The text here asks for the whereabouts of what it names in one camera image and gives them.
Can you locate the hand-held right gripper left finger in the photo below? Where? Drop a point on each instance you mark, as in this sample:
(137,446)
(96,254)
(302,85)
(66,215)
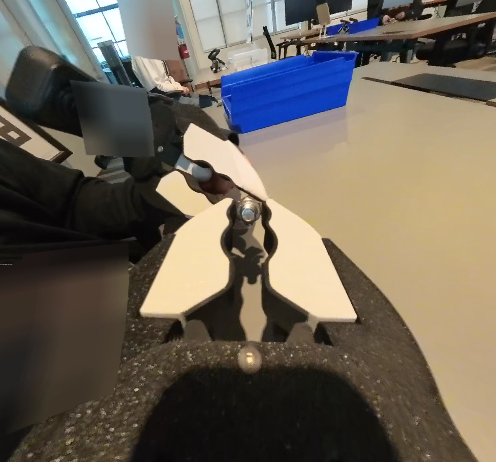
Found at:
(193,268)

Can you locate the silver metal bolt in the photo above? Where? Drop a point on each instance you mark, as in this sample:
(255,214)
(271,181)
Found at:
(248,212)

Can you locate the long wooden table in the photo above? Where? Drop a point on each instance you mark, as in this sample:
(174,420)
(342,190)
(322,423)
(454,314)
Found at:
(407,28)

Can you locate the white tablet stand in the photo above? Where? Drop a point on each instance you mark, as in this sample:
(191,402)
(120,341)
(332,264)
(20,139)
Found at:
(322,16)

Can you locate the small blue plastic bin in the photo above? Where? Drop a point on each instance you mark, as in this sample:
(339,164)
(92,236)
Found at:
(354,27)

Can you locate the clear plastic storage box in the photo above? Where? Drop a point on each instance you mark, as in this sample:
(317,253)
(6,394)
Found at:
(248,57)

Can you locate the red fire extinguisher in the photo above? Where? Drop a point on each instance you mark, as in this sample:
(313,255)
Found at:
(182,39)

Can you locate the person's left forearm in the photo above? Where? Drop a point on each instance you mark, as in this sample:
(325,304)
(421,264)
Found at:
(58,206)

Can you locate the black table mat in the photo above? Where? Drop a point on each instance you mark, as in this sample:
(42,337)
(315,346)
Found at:
(445,86)

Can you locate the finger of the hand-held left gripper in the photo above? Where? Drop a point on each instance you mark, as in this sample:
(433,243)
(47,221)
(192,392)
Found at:
(182,194)
(221,155)

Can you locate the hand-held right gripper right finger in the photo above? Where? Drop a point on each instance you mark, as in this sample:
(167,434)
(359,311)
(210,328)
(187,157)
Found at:
(306,276)

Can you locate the small black robot arm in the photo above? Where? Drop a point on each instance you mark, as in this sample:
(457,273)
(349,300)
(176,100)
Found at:
(217,61)

